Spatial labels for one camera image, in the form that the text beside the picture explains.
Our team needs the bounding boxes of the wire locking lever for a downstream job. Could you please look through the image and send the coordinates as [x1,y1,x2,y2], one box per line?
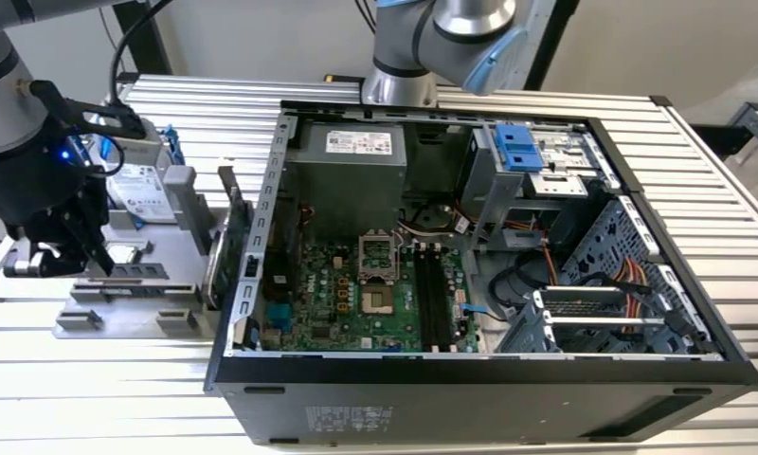
[390,234,407,284]

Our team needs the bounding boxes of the metal socket cover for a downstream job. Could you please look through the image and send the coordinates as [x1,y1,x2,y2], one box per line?
[356,228,400,282]

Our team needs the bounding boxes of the metal disk bay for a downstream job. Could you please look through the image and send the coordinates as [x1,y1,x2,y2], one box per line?
[498,283,670,355]

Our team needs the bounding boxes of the orange yellow fanned wires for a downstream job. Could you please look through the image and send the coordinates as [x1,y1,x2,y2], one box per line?
[611,258,651,319]

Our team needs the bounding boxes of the black frame post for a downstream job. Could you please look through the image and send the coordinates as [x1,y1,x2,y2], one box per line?
[110,0,175,76]
[523,0,582,92]

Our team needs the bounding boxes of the grey power supply unit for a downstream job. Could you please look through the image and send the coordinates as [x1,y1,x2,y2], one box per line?
[287,120,411,238]

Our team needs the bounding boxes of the hard disk in blue carrier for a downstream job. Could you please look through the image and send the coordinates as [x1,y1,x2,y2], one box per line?
[104,123,188,233]

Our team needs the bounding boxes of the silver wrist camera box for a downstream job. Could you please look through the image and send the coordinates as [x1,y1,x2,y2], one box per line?
[75,97,164,154]

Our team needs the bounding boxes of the orange red wire bundle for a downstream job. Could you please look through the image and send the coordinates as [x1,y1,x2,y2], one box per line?
[503,215,563,286]

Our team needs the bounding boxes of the blue plastic drive latch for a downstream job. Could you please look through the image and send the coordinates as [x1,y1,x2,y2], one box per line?
[495,121,542,173]

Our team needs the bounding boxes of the green graphics card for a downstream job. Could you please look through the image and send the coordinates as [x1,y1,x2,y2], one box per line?
[202,163,258,312]

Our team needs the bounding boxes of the black case fan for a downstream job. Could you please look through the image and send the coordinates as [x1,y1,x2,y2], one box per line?
[264,189,303,305]

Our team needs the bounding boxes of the silver CPU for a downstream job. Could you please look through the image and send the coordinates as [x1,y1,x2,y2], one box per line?
[104,245,144,267]

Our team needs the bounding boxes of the CPU socket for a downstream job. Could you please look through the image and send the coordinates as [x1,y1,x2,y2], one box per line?
[359,282,399,318]

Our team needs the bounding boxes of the green motherboard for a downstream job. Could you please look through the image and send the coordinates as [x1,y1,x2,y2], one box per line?
[258,236,482,355]

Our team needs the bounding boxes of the black camera cable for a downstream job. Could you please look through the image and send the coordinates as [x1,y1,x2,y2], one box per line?
[108,0,178,108]

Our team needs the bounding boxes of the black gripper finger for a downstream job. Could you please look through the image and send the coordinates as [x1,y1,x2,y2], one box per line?
[78,188,118,280]
[3,207,88,280]

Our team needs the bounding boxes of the grey metal drive cage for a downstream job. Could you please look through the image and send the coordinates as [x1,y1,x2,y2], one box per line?
[460,120,623,250]

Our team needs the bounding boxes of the yellow white wire bundle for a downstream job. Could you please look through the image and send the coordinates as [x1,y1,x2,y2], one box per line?
[396,202,482,239]

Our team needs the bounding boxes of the black PC case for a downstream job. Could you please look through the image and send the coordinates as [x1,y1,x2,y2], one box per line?
[203,98,758,446]

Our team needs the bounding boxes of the grey parts rack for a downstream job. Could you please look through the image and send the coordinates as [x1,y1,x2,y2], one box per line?
[54,163,231,340]

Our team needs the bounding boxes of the thick black cable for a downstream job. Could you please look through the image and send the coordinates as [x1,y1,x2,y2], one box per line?
[487,250,550,317]

